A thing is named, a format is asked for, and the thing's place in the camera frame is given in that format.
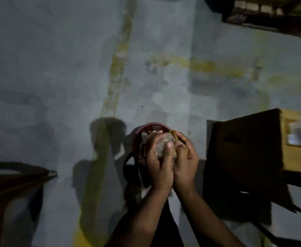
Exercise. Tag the dark wooden pallet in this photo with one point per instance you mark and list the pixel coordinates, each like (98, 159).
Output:
(269, 15)

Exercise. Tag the pile of cardboard and paper scraps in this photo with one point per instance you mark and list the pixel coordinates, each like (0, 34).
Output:
(163, 147)

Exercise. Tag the pink round object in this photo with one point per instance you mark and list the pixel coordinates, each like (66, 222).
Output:
(137, 137)

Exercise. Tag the person's dark clothing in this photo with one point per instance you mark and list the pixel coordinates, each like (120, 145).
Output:
(166, 228)

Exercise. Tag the dark printed cardboard box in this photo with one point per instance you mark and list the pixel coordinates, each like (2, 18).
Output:
(245, 156)

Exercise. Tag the person's left hand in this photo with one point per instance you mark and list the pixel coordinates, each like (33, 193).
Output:
(160, 172)

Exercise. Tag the person's right forearm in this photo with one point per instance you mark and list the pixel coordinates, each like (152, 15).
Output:
(207, 221)

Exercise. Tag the person's left forearm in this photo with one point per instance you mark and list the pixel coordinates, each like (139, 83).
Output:
(137, 221)

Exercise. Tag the person's right hand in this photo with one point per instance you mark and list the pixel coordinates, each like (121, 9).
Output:
(187, 169)

